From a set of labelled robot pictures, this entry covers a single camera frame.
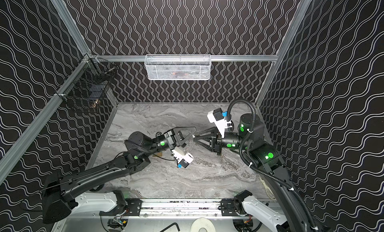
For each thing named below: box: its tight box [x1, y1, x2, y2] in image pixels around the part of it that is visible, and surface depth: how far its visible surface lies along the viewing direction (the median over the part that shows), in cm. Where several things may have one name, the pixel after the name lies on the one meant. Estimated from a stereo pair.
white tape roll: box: [190, 217, 216, 232], surface depth 71 cm
